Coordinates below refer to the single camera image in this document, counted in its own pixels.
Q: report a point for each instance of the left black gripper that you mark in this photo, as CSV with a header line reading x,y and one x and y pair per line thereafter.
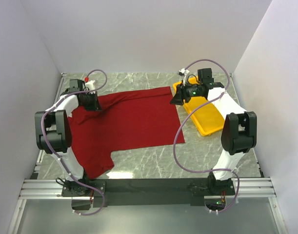
x,y
96,106

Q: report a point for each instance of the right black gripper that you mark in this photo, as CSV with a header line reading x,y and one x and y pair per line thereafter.
x,y
181,94

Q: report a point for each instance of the red t shirt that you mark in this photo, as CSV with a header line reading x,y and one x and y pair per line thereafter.
x,y
128,120

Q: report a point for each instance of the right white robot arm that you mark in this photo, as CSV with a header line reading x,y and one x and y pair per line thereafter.
x,y
239,133

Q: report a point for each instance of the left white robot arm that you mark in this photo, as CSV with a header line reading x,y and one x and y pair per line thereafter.
x,y
53,133

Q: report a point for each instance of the yellow plastic tray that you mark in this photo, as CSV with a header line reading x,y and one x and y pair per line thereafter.
x,y
206,119

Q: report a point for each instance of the black base crossbar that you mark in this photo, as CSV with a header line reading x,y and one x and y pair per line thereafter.
x,y
165,191

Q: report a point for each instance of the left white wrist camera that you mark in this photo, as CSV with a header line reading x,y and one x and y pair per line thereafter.
x,y
90,84

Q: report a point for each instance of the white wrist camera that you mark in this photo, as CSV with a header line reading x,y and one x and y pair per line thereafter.
x,y
90,84
184,74

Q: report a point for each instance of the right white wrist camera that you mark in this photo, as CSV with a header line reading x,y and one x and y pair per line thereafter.
x,y
184,74

